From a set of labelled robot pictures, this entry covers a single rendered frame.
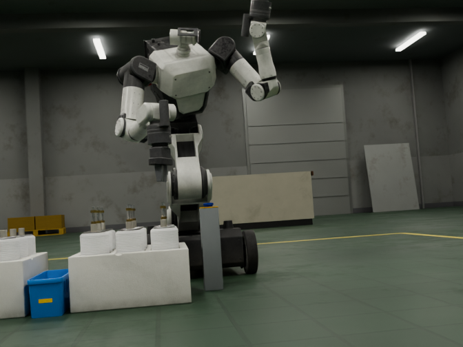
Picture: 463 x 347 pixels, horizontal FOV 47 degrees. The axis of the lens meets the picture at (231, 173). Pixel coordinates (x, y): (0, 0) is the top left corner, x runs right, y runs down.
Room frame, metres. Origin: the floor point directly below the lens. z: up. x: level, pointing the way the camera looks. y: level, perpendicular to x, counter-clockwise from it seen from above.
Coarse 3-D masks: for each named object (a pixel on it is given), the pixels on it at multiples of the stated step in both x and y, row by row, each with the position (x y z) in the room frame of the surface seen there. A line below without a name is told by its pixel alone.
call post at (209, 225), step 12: (204, 216) 2.04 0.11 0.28; (216, 216) 2.04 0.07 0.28; (204, 228) 2.04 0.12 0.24; (216, 228) 2.04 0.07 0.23; (204, 240) 2.04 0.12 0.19; (216, 240) 2.04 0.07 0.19; (204, 252) 2.04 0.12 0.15; (216, 252) 2.04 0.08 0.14; (204, 264) 2.03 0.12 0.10; (216, 264) 2.04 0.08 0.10; (204, 276) 2.04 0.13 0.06; (216, 276) 2.04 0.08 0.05; (204, 288) 2.08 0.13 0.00; (216, 288) 2.04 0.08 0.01
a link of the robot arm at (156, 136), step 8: (152, 136) 1.94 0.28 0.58; (160, 136) 1.93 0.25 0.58; (168, 136) 1.95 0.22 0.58; (152, 144) 1.96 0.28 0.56; (160, 144) 1.95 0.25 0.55; (168, 144) 2.00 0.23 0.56; (152, 152) 1.94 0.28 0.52; (160, 152) 1.93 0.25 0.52; (168, 152) 1.99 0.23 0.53; (152, 160) 1.92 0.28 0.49; (160, 160) 1.92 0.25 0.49; (168, 160) 1.98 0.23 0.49
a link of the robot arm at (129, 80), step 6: (126, 66) 2.24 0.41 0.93; (120, 72) 2.29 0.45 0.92; (126, 72) 2.24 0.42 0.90; (120, 78) 2.30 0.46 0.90; (126, 78) 2.22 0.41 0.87; (132, 78) 2.22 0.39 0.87; (138, 78) 2.25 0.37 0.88; (126, 84) 2.22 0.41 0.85; (132, 84) 2.21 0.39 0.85; (138, 84) 2.22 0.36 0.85
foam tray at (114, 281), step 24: (72, 264) 1.75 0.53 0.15; (96, 264) 1.76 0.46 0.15; (120, 264) 1.77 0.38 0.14; (144, 264) 1.78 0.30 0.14; (168, 264) 1.79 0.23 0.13; (72, 288) 1.75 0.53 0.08; (96, 288) 1.76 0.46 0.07; (120, 288) 1.77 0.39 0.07; (144, 288) 1.78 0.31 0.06; (168, 288) 1.78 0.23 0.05; (72, 312) 1.75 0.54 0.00
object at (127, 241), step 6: (120, 234) 1.81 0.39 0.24; (126, 234) 1.80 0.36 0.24; (132, 234) 1.80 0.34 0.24; (138, 234) 1.82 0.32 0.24; (120, 240) 1.81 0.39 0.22; (126, 240) 1.80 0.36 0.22; (132, 240) 1.80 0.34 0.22; (138, 240) 1.82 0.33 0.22; (120, 246) 1.81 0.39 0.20; (126, 246) 1.80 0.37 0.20; (132, 246) 1.80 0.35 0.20; (138, 246) 1.81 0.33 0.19; (144, 246) 1.85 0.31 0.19; (120, 252) 1.81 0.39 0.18; (126, 252) 1.80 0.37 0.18
